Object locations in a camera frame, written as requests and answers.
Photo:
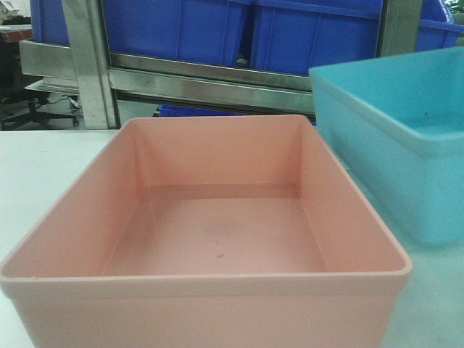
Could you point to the pink plastic box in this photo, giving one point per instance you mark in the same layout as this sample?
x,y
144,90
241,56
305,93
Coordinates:
x,y
209,232

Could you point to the light blue plastic box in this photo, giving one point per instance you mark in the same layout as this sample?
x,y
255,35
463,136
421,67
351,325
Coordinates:
x,y
397,123

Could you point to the blue bin under shelf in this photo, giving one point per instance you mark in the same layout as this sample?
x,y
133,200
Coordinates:
x,y
166,110

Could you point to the stainless steel front shelf rack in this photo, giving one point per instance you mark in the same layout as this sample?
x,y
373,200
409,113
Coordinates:
x,y
88,68

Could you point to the blue storage bin left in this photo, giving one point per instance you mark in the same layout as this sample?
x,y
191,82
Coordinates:
x,y
191,31

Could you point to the blue storage bin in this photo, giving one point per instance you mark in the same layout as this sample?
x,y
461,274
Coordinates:
x,y
294,36
191,31

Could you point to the blue storage bin right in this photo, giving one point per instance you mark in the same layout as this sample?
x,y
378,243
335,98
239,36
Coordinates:
x,y
294,36

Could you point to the blue bin far left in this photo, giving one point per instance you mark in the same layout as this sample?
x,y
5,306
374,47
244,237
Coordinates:
x,y
48,22

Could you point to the blue bin far right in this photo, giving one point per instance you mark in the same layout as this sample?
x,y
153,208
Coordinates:
x,y
437,29

